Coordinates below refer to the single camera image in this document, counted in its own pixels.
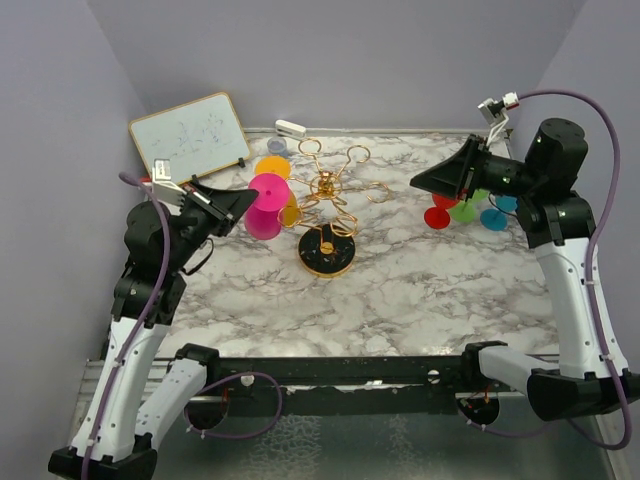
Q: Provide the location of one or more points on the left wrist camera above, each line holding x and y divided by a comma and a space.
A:
162, 185

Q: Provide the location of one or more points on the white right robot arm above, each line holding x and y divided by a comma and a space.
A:
591, 376

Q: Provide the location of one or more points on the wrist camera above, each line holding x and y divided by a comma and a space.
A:
162, 185
495, 113

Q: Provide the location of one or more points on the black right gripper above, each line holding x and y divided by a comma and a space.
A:
453, 175

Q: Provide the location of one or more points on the small clear plastic jar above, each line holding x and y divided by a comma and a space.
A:
277, 146

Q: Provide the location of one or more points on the orange wine glass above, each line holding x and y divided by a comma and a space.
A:
281, 167

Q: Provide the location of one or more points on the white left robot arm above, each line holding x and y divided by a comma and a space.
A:
123, 428

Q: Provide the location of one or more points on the red wine glass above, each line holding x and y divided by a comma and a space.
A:
437, 217

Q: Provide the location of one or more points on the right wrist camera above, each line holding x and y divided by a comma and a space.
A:
495, 113

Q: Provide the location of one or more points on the pink wine glass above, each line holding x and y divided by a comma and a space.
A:
261, 220

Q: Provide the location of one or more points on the gold framed whiteboard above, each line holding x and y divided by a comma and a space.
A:
197, 138

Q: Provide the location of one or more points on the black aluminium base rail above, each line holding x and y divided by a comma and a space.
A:
207, 385

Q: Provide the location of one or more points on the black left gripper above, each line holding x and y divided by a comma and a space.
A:
224, 206

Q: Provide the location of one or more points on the white eraser block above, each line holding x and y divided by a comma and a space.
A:
289, 129

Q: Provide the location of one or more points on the green wine glass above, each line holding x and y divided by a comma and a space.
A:
465, 211

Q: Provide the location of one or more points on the blue wine glass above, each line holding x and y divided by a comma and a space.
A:
496, 217

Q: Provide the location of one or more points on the gold wine glass rack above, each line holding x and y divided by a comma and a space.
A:
327, 248

